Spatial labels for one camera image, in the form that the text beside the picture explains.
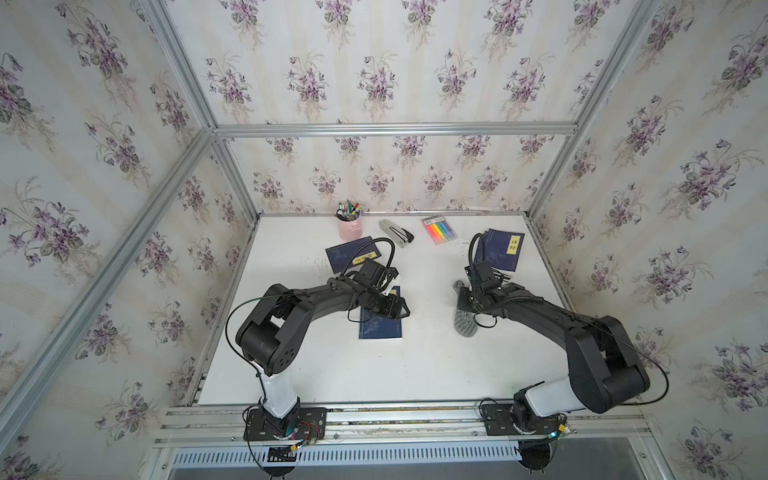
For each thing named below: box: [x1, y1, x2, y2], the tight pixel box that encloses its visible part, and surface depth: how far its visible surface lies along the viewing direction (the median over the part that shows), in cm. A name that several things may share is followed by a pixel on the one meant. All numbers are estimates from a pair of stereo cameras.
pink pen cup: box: [338, 214, 364, 242], surface depth 107 cm
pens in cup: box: [334, 199, 362, 222], surface depth 109 cm
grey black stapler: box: [379, 219, 415, 248], surface depth 113 cm
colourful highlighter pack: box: [421, 215, 458, 246], surface depth 117 cm
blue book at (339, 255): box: [325, 236, 373, 274], surface depth 110 cm
